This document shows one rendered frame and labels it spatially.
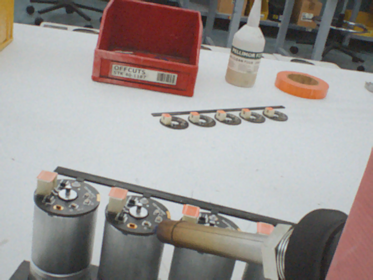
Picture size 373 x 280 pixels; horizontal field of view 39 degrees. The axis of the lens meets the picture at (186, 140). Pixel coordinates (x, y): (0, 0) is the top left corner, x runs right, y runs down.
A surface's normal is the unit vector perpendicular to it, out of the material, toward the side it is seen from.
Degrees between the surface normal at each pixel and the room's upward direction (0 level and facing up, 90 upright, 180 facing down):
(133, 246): 90
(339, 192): 0
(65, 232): 90
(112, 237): 90
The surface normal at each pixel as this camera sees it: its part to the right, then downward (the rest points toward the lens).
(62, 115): 0.18, -0.89
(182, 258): -0.72, 0.18
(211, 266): 0.05, 0.43
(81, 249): 0.67, 0.42
